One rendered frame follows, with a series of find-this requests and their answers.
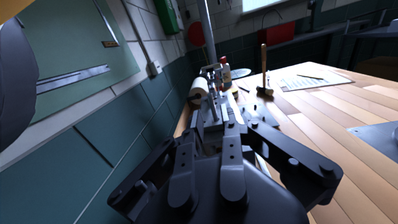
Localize green wall board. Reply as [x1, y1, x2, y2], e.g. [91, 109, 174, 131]
[15, 0, 141, 124]

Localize white glue bottle red cap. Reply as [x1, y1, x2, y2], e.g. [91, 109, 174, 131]
[219, 55, 233, 88]

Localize grey housing block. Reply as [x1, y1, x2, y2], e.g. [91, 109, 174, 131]
[202, 104, 232, 134]

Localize green wall cabinet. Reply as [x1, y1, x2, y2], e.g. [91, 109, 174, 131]
[153, 0, 181, 35]

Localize wooden handle mallet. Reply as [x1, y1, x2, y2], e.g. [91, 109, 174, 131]
[256, 43, 275, 97]

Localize white paper roll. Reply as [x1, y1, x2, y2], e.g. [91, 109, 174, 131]
[186, 76, 210, 106]

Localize dark bench machine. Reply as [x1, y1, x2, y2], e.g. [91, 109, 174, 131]
[306, 0, 324, 34]

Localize window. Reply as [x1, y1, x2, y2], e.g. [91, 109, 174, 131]
[242, 0, 291, 14]

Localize grey flat base plate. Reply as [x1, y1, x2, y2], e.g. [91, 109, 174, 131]
[346, 121, 398, 165]

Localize grey fixture body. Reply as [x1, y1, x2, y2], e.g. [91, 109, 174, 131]
[186, 64, 248, 156]

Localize yellow pencil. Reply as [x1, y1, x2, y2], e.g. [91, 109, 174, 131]
[296, 73, 324, 81]

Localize dark side table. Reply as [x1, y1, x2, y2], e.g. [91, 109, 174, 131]
[343, 17, 398, 73]

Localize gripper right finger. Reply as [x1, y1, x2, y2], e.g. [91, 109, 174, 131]
[220, 107, 344, 213]

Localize grey metal pin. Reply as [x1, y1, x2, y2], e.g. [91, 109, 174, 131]
[207, 92, 219, 123]

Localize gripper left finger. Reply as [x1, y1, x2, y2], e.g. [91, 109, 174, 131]
[107, 109, 205, 222]

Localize brown cardboard box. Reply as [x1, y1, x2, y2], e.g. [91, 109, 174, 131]
[354, 55, 398, 82]

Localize grey toggle clamp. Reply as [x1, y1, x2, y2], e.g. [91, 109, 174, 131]
[200, 64, 225, 95]

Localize red box with wire handle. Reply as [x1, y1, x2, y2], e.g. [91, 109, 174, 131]
[257, 8, 296, 48]

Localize white wall conduit with box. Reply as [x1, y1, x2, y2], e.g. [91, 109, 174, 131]
[120, 0, 163, 76]

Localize red round sign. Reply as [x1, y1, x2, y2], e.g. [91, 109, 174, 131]
[187, 21, 206, 48]

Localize grey tray plate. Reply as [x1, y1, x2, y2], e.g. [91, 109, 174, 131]
[238, 102, 280, 128]

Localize white paper sheet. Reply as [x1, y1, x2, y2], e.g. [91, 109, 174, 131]
[277, 69, 354, 93]

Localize grey round plate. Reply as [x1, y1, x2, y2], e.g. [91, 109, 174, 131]
[231, 68, 252, 81]

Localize grey vertical pole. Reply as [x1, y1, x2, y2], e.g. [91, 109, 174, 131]
[197, 0, 218, 65]

